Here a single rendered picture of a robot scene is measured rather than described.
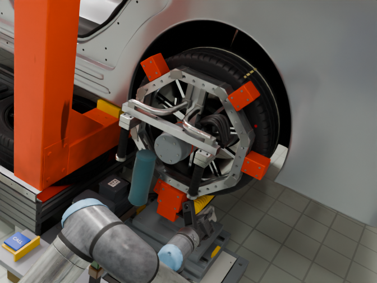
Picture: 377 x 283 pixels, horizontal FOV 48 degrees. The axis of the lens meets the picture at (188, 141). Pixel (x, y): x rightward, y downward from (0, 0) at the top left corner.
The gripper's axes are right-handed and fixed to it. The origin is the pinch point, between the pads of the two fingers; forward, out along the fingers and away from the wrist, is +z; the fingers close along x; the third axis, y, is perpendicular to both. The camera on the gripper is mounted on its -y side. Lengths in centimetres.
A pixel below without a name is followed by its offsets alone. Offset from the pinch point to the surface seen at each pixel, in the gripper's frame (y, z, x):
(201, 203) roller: 1.7, 11.4, -12.8
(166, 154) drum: -28.6, -7.7, -2.3
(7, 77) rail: -109, 58, -155
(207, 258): 35, 22, -34
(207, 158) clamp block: -23.6, -15.2, 19.9
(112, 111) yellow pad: -54, 21, -45
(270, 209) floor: 52, 106, -36
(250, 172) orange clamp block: -7.4, 6.9, 20.5
